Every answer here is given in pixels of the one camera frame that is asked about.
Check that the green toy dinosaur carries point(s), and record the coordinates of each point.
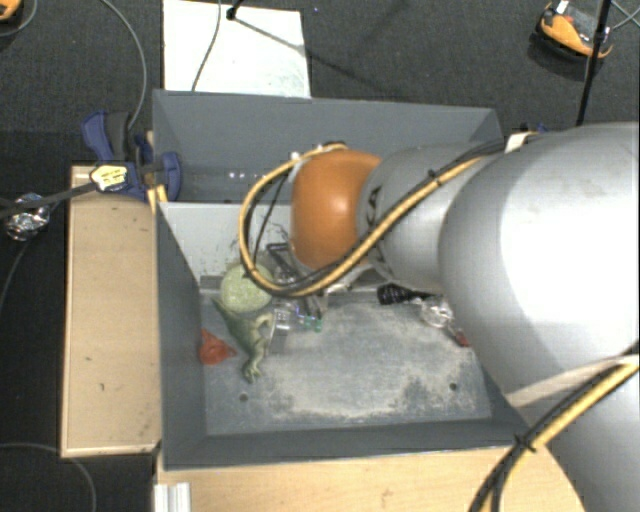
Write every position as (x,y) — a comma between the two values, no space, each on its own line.
(247,334)

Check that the clear glass thing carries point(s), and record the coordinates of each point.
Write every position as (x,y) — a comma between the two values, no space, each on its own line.
(437,313)

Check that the pale green ball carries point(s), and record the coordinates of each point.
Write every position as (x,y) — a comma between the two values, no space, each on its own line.
(242,294)

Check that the pale wood board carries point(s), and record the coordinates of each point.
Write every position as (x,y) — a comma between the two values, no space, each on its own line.
(112,320)

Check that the grey metal bin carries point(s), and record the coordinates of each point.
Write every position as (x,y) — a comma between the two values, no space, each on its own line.
(360,370)

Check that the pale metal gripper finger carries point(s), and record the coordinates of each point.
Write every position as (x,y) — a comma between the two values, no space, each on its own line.
(281,334)

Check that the small red thing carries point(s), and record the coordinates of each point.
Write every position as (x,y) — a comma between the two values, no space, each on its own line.
(462,340)

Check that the red crumpled lump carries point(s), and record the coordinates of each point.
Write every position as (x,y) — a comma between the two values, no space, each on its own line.
(214,349)

